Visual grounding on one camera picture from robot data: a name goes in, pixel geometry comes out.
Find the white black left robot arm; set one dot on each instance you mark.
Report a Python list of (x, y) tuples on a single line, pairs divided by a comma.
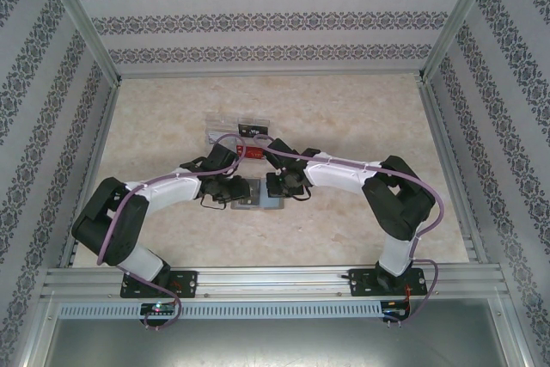
[(172, 191)]

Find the grey card holder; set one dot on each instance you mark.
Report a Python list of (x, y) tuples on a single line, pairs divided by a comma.
[(273, 205)]

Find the aluminium frame bar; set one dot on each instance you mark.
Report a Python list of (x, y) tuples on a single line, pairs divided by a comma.
[(523, 341), (34, 356)]

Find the grey metal sheet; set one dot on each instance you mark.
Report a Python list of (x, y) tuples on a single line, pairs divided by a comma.
[(275, 345)]

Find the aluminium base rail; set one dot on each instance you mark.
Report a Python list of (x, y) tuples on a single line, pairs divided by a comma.
[(275, 283)]

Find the aluminium frame post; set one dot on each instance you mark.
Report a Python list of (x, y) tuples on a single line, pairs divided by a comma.
[(83, 19), (456, 19)]

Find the small circuit board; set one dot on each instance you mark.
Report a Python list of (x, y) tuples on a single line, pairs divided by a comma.
[(395, 311), (157, 308)]

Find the clear plastic organizer box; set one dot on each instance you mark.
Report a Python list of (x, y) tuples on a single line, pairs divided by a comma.
[(219, 123)]

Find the aluminium floor rail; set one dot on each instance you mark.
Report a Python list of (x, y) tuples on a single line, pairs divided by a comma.
[(456, 169), (93, 169)]

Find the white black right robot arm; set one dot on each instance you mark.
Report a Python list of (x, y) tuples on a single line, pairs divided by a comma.
[(344, 173)]

